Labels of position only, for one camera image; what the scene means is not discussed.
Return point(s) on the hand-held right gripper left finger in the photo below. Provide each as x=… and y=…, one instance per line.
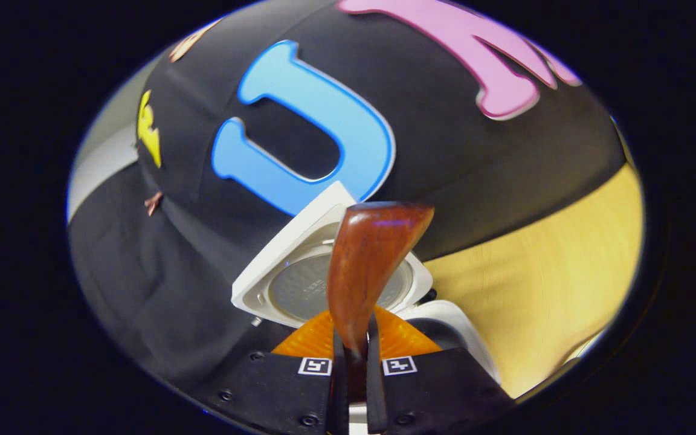
x=275, y=393

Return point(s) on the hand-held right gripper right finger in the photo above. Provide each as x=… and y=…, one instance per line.
x=438, y=393

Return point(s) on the white rice cooker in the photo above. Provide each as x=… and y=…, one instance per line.
x=269, y=284

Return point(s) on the brown wooden spoon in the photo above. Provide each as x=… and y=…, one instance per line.
x=372, y=254

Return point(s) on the black backdrop cloth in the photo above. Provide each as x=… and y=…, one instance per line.
x=444, y=169

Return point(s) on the copper clip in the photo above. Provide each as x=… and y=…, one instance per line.
x=153, y=203

